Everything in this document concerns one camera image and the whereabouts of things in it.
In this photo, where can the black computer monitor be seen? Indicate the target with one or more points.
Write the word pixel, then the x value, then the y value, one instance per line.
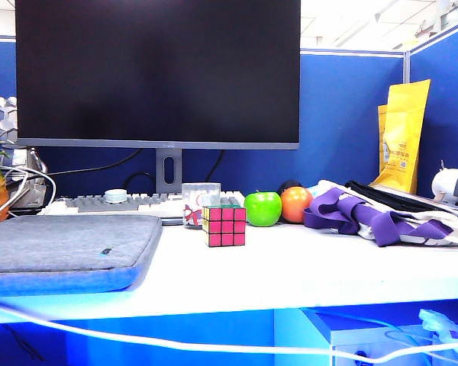
pixel 156 76

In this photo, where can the orange fruit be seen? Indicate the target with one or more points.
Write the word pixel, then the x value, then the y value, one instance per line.
pixel 295 206

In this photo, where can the green apple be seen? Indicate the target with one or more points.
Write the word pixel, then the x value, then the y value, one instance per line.
pixel 265 209

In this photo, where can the round white blue cap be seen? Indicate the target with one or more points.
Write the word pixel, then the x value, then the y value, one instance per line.
pixel 115 196

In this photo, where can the aluminium partition post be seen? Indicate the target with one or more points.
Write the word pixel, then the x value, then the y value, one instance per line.
pixel 406 68

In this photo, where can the large yellow standing pouch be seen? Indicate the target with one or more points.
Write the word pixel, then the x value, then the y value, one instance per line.
pixel 404 133

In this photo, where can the grey monitor stand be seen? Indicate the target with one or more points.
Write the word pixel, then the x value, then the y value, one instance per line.
pixel 161 173

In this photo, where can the white drawer cabinet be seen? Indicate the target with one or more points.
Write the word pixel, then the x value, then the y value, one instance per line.
pixel 366 337

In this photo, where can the clear plastic bag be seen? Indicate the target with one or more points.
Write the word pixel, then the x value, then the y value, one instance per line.
pixel 431 320

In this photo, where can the clear plastic cup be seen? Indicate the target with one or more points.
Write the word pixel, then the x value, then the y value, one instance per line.
pixel 192 198

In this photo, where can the white grey mechanical keyboard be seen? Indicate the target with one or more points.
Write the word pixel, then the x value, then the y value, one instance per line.
pixel 99 204

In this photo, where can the small yellow pouch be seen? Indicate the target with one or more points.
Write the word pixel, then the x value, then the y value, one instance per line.
pixel 381 129

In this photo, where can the grey metal box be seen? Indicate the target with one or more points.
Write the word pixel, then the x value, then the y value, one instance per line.
pixel 30 195

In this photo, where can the dark round ball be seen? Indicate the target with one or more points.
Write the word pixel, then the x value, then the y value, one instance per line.
pixel 288 185

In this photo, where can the white grey handheld device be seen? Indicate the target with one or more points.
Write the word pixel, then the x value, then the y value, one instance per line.
pixel 446 183

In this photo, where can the silver geometric figurine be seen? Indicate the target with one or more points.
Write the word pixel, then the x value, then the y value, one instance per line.
pixel 4 114

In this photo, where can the grey felt laptop sleeve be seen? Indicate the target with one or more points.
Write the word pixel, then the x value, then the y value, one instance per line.
pixel 61 244

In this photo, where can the Rubik's cube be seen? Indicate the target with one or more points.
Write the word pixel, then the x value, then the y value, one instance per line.
pixel 227 228

